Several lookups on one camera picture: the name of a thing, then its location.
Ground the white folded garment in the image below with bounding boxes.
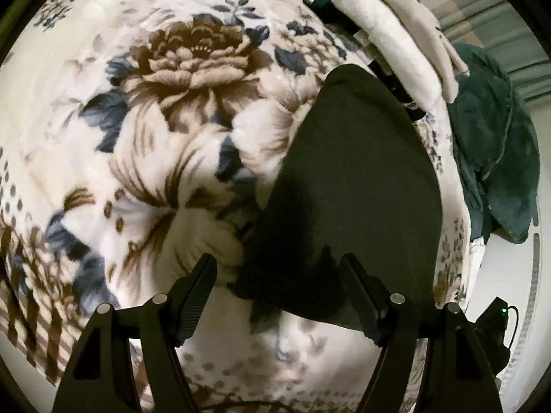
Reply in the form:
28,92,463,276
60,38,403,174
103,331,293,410
332,0,442,112

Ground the beige folded garment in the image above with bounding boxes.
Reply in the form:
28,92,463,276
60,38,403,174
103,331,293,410
382,0,470,104

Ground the right teal curtain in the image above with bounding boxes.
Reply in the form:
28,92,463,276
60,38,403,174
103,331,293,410
433,0,550,106

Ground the dark green plush blanket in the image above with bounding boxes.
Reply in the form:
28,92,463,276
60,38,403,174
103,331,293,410
448,44,541,243

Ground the black striped sweater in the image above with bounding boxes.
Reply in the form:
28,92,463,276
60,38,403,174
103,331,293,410
232,64,443,331

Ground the floral bed blanket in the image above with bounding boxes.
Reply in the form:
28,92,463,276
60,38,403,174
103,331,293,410
0,0,486,413

